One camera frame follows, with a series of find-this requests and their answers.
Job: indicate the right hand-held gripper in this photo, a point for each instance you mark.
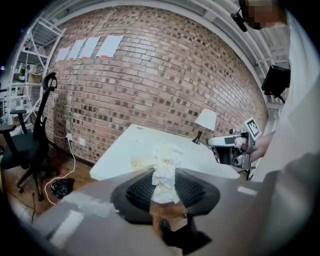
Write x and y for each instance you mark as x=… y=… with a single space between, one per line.
x=252 y=128

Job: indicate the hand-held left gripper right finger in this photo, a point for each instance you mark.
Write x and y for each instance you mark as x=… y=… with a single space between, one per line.
x=197 y=195

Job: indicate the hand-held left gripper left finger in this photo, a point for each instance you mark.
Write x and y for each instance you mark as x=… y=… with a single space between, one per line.
x=136 y=197

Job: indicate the white cloth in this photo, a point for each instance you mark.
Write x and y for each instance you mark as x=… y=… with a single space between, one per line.
x=165 y=175

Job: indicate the person's right forearm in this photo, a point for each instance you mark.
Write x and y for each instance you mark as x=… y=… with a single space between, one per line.
x=263 y=146

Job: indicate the person's right hand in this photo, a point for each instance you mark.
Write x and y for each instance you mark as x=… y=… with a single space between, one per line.
x=241 y=143

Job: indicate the white shade table lamp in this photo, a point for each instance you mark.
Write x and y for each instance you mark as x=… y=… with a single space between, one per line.
x=206 y=118

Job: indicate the black garbage bag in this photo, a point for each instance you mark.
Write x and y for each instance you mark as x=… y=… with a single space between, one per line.
x=61 y=188

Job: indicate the person's white shirt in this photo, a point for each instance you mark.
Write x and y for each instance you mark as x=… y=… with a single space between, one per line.
x=297 y=112

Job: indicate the black mesh office chair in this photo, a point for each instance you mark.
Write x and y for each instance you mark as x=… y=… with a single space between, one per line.
x=25 y=145

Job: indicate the person's head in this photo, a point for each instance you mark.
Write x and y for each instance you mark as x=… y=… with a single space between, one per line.
x=260 y=15

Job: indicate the white paper sheet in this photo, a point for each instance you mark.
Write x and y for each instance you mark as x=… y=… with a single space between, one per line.
x=90 y=47
x=110 y=45
x=76 y=49

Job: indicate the cardboard box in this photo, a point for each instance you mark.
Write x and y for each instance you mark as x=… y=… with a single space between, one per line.
x=35 y=78

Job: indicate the white metal shelf rack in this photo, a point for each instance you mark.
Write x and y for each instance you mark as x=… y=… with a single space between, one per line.
x=47 y=33

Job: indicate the white wall socket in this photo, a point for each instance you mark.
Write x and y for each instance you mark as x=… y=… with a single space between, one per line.
x=69 y=137
x=82 y=141

